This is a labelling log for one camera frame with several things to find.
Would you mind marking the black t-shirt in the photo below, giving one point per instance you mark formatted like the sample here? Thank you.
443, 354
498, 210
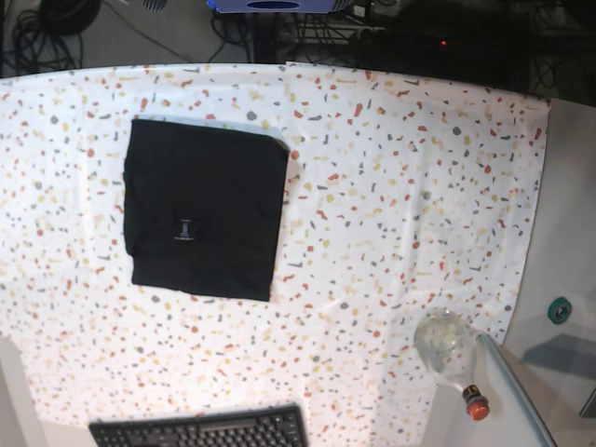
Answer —
202, 208

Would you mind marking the terrazzo pattern tablecloth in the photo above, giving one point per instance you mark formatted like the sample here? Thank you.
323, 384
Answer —
403, 193

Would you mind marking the clear glass bottle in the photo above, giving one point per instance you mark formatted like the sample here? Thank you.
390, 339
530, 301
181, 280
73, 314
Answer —
448, 347

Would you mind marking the black power strip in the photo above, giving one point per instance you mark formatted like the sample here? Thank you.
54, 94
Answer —
400, 37

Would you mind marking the black keyboard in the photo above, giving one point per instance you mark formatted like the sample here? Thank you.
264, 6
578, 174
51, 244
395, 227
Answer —
275, 426

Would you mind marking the blue box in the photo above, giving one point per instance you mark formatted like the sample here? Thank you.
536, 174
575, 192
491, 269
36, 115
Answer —
271, 6

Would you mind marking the green tape roll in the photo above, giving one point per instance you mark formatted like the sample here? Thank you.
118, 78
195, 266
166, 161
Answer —
559, 311

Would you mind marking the grey metal rod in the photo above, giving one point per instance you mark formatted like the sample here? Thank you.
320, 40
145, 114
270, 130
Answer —
514, 420

